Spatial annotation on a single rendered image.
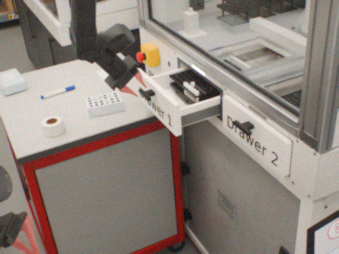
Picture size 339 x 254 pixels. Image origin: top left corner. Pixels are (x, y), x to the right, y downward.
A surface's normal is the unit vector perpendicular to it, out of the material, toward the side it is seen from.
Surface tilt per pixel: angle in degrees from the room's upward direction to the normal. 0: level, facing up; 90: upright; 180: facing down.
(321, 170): 90
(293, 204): 90
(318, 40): 90
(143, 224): 90
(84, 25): 117
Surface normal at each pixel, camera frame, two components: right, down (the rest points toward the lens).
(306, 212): -0.89, 0.29
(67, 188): 0.45, 0.46
